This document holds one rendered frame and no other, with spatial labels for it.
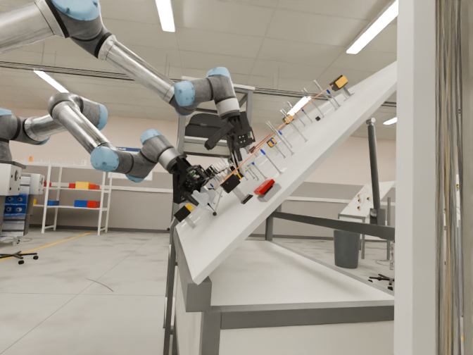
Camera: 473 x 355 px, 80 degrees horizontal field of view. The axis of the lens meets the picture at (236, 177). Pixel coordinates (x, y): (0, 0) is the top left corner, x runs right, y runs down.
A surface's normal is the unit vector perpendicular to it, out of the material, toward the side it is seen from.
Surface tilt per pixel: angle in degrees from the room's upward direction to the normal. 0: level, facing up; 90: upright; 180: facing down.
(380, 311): 90
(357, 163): 90
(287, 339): 90
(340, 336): 90
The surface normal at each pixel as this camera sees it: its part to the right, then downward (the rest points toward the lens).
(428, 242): 0.11, -0.07
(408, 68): -0.99, -0.07
